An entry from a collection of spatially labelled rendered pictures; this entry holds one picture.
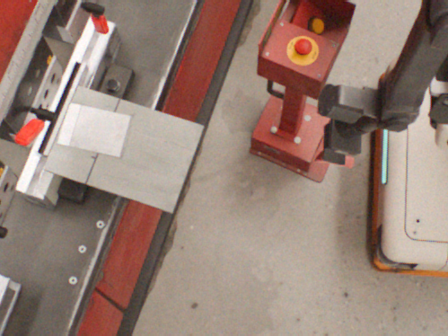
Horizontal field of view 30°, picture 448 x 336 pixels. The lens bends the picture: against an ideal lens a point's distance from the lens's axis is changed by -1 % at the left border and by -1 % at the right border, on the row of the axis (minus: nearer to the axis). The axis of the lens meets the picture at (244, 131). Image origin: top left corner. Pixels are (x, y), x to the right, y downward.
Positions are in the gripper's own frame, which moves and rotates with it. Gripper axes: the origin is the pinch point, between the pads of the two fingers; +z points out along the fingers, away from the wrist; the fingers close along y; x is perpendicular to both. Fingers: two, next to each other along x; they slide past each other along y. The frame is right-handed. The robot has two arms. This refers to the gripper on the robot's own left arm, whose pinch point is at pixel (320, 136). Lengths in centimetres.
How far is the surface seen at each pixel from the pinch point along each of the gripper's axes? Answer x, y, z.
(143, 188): -29.4, 13.2, 14.5
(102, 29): -44.8, -10.4, 1.9
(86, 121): -40.6, 1.2, 20.0
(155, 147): -28.1, 5.2, 13.8
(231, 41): 22, -61, 95
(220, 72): 19, -50, 97
